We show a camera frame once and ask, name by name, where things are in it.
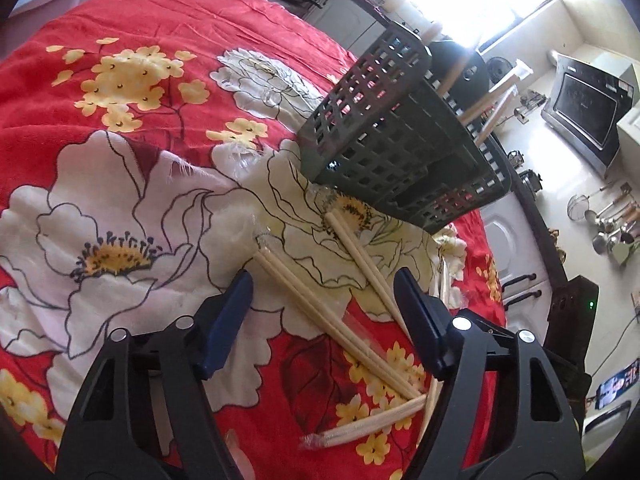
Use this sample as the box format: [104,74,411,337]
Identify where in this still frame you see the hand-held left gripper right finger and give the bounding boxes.
[393,267,586,480]

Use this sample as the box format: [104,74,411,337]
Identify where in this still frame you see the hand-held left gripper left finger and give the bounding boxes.
[55,270,254,480]

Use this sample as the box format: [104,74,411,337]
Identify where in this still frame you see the pile of chopsticks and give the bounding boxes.
[252,207,453,453]

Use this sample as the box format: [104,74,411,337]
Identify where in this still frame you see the green perforated utensil basket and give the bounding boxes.
[297,22,513,234]

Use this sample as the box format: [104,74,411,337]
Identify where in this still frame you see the wooden chopstick pair single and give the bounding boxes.
[437,47,478,98]
[472,82,521,147]
[457,59,531,126]

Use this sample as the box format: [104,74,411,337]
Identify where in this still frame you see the row of hanging kitchen utensils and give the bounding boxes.
[566,181,640,267]

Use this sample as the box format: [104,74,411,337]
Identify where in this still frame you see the person's left hand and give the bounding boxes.
[225,429,252,478]

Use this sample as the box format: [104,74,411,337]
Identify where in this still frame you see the dark box with green light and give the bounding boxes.
[544,274,601,403]

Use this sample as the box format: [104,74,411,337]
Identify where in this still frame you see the steel kettle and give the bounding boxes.
[517,167,544,194]

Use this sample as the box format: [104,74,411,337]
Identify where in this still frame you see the red floral tablecloth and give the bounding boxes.
[0,0,506,480]

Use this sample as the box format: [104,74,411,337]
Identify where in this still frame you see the smartphone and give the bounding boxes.
[595,359,640,411]

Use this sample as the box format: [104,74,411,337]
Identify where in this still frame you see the small round fan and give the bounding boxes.
[487,55,512,84]

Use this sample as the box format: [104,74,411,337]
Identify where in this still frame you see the black range hood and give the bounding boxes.
[540,52,622,177]

